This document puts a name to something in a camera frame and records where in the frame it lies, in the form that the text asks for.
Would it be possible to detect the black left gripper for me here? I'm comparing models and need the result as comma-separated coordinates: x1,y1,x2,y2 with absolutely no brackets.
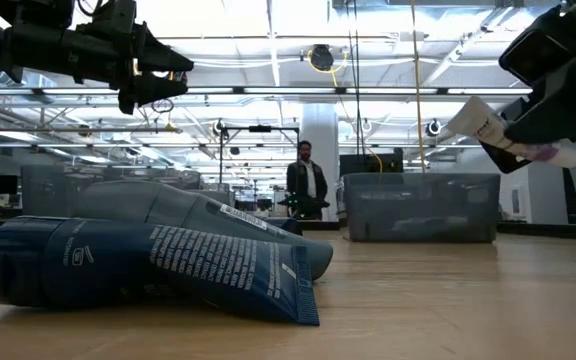
69,19,195,116

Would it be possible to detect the white purple toothpaste tube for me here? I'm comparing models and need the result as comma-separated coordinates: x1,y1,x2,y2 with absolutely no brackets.
437,95,576,170

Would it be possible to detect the grey squeeze tube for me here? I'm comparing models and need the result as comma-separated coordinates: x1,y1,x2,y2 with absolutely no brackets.
72,179,334,281

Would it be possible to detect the smoky grey plastic bin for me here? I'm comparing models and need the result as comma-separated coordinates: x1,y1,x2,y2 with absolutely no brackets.
20,164,203,217
342,172,502,245

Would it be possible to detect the long ceiling light strip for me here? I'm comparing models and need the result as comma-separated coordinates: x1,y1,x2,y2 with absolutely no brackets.
32,85,534,96

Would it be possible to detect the person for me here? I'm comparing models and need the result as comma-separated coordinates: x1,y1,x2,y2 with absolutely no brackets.
286,140,330,221

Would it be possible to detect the dark blue squeeze tube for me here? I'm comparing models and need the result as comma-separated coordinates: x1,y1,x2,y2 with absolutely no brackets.
0,215,321,327

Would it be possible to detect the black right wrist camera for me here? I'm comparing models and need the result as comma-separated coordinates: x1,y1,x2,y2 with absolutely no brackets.
498,27,572,87

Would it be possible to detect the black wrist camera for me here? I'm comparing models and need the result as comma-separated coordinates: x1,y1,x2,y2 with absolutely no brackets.
76,0,138,32
498,27,572,87

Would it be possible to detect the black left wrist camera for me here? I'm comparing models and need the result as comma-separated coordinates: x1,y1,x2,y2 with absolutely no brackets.
76,0,138,32

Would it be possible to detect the black table edge rail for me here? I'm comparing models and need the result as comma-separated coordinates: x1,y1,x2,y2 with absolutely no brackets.
0,218,576,242

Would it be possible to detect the yellow hanging cable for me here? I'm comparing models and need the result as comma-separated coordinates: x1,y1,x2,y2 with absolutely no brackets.
409,0,427,175

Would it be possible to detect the black gantry frame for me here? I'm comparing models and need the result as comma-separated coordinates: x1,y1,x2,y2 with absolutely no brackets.
217,124,302,186

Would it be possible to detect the black hanging cable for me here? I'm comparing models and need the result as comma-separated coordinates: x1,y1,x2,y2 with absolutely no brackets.
346,0,368,174

